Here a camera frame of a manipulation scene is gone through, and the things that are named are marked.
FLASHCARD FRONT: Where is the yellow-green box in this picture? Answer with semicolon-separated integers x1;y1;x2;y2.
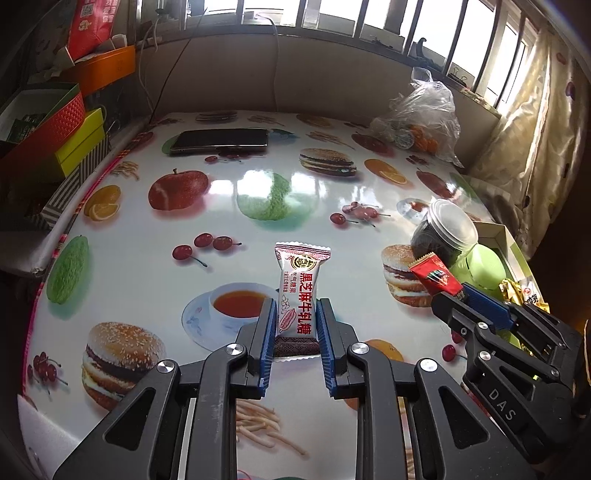
0;107;108;183

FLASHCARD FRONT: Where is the light green cream jar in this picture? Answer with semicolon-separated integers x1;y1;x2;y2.
448;244;509;296

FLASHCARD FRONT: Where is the white foam sheet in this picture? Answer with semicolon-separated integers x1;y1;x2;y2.
18;394;84;480

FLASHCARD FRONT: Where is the white red sesame candy packet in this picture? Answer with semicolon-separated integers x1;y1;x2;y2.
272;241;333;358

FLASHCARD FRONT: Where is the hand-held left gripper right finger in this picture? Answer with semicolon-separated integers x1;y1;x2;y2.
316;299;539;480

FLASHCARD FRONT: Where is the black smartphone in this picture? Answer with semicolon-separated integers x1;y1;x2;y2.
169;128;269;157

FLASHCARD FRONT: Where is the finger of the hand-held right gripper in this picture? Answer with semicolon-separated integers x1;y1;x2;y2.
461;282;583;365
431;291;504;370

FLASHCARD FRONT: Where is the beige patterned curtain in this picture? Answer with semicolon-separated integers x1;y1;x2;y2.
466;28;591;259

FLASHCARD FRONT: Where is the red textured box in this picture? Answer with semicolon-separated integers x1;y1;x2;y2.
0;82;87;183

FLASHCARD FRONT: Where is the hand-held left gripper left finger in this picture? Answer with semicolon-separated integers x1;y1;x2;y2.
53;298;279;480

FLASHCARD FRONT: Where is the black white striped box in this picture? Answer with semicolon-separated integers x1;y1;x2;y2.
39;138;112;229

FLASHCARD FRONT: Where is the grey cable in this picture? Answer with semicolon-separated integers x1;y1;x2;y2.
254;11;280;114

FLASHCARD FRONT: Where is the orange box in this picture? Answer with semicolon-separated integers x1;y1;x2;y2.
62;45;137;97

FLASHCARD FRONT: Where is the clear plastic jar white lid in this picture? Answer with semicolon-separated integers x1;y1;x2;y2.
411;198;478;264

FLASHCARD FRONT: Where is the barred window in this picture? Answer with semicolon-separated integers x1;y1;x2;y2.
203;0;536;112

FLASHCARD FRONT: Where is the red carton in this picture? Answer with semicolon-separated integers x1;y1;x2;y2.
66;0;116;61

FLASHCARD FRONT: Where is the small red snack packet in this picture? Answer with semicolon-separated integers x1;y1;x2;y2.
407;255;465;298

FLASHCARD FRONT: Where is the clear plastic bag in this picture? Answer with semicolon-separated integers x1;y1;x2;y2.
369;67;465;168

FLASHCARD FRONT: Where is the long green white box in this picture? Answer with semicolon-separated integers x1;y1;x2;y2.
471;220;541;315

